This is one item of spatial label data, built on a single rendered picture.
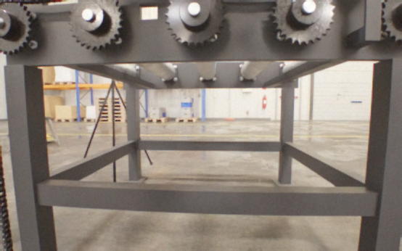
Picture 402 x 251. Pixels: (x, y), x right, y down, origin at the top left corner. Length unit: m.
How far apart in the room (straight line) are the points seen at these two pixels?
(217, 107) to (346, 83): 5.97
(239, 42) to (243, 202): 0.49
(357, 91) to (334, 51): 10.86
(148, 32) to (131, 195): 0.52
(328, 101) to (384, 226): 10.13
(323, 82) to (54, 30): 10.52
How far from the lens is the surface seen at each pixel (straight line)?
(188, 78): 1.60
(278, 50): 0.68
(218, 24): 0.62
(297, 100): 10.31
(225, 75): 1.59
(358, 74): 11.68
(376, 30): 0.72
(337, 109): 11.09
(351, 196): 0.80
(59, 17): 0.86
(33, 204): 0.93
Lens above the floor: 0.60
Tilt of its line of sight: 5 degrees down
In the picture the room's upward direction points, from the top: straight up
